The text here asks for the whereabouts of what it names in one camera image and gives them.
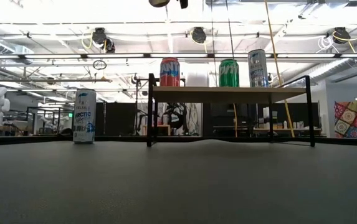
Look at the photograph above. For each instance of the red Fanta can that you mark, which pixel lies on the red Fanta can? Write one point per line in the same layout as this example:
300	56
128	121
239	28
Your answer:
169	73

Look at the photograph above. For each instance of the green Sprite can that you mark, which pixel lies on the green Sprite can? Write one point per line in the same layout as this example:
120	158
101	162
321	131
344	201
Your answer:
229	74

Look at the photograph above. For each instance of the white Celsius tall can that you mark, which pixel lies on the white Celsius tall can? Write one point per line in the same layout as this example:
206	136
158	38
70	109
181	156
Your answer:
84	118
258	70

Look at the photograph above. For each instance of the black background robot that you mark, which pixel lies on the black background robot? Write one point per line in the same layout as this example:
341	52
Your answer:
176	119

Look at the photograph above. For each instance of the small wooden background table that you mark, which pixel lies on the small wooden background table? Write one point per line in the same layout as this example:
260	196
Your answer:
162	129

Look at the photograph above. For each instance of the black partition panel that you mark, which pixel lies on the black partition panel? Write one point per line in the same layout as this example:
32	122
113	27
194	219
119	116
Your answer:
119	119
299	113

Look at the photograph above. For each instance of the black table mat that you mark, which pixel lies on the black table mat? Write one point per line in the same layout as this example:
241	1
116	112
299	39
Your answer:
178	186

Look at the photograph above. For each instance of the colourful patchwork quilt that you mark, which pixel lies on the colourful patchwork quilt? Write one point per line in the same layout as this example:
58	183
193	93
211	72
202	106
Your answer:
349	121

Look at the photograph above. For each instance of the wooden shelf with black frame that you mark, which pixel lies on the wooden shelf with black frame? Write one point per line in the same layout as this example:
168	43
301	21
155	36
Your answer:
228	95

